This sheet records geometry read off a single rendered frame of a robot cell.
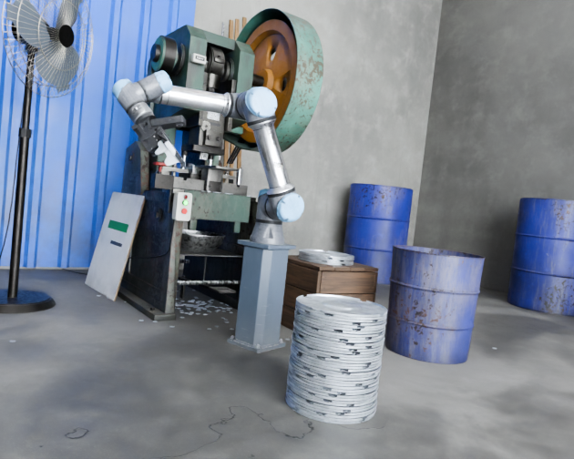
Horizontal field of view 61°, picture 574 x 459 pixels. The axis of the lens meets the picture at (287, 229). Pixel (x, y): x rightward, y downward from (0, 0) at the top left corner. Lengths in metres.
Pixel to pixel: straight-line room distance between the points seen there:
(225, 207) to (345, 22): 2.98
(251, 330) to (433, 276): 0.82
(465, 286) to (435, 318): 0.19
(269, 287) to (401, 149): 3.75
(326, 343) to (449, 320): 0.92
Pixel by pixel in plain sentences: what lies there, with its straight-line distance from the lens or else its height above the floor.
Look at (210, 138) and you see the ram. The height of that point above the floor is 0.93.
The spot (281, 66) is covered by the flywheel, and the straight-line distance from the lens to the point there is 2.97.
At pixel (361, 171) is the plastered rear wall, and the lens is 5.16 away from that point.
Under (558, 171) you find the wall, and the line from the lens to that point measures 5.05.
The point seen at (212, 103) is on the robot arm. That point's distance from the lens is 2.00.
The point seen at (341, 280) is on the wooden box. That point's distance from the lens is 2.40.
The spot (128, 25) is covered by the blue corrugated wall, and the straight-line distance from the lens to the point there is 3.99.
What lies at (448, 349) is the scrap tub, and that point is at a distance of 2.33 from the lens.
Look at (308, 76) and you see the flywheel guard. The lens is 2.75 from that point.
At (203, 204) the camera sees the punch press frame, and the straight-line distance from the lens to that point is 2.57.
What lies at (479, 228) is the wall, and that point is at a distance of 5.36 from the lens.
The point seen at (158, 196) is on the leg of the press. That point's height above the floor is 0.59.
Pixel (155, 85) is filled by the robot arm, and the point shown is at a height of 0.98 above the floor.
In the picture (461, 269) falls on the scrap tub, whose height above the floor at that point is 0.43.
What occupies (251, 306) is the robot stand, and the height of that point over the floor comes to 0.18.
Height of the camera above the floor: 0.63
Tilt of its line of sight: 3 degrees down
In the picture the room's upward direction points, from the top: 6 degrees clockwise
